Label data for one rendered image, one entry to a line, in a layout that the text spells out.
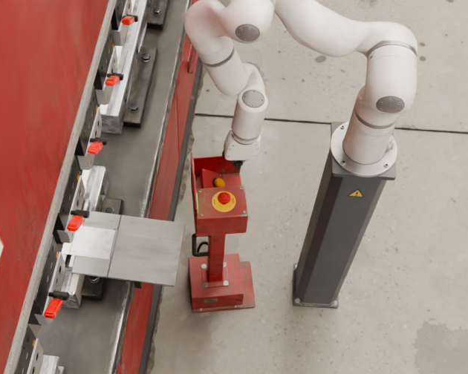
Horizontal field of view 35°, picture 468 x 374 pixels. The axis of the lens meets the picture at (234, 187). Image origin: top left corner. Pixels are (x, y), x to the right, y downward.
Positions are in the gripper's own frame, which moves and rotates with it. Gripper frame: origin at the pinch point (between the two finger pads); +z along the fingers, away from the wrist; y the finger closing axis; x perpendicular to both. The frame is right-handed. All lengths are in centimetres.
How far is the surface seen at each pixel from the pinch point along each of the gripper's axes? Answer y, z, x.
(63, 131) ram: -48, -58, -28
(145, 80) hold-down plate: -26.4, -4.0, 28.5
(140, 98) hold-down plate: -28.3, -3.8, 21.7
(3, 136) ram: -55, -87, -49
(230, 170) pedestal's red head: -0.2, 11.9, 4.6
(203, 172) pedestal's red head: -9.1, 10.3, 3.0
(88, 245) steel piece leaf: -44, -12, -32
